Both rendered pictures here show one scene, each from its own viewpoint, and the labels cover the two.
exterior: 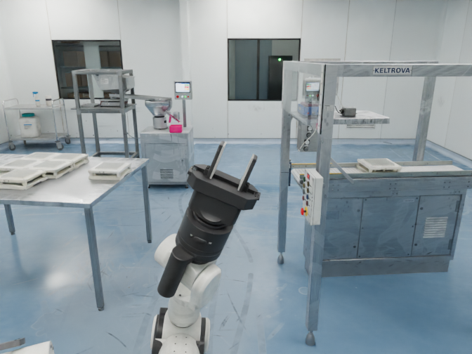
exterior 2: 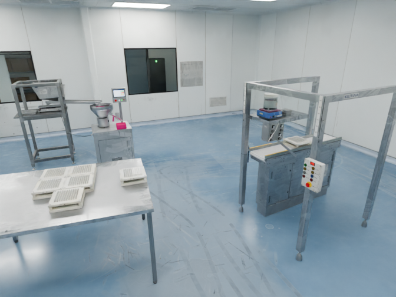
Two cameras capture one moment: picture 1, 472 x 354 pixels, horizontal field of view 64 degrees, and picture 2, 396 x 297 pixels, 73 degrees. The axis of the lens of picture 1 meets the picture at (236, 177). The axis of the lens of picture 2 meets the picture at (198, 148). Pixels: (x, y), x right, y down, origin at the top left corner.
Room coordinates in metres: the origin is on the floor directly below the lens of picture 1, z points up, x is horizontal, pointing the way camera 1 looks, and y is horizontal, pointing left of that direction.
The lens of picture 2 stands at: (0.40, 1.32, 2.05)
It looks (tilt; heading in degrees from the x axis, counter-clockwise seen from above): 21 degrees down; 336
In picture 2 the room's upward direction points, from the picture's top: 1 degrees counter-clockwise
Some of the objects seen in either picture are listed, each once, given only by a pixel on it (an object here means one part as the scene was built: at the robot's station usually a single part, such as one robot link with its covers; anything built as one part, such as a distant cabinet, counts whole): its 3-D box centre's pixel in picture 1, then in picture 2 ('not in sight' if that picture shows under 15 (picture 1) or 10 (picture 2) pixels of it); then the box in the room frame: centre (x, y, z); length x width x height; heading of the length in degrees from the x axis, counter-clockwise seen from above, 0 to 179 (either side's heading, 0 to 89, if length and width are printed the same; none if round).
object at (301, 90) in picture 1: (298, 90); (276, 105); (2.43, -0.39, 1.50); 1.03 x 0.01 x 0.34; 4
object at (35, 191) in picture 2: (20, 164); (49, 185); (2.89, 1.70, 0.88); 0.25 x 0.24 x 0.02; 172
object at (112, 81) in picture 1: (123, 123); (63, 124); (5.62, 1.68, 0.75); 1.43 x 1.06 x 1.50; 89
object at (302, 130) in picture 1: (314, 136); (273, 130); (2.63, -0.55, 1.17); 0.22 x 0.11 x 0.20; 94
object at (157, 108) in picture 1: (164, 114); (106, 115); (5.13, 0.97, 0.95); 0.49 x 0.36 x 0.37; 89
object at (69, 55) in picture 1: (89, 70); (2, 78); (7.66, 2.84, 1.43); 1.32 x 0.01 x 1.11; 89
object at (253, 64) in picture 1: (263, 70); (152, 71); (7.61, -0.53, 1.43); 1.38 x 0.01 x 1.16; 89
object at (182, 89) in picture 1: (183, 104); (120, 105); (5.21, 0.71, 1.07); 0.23 x 0.10 x 0.62; 89
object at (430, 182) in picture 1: (380, 178); (297, 148); (2.80, -1.12, 0.80); 1.30 x 0.29 x 0.10; 94
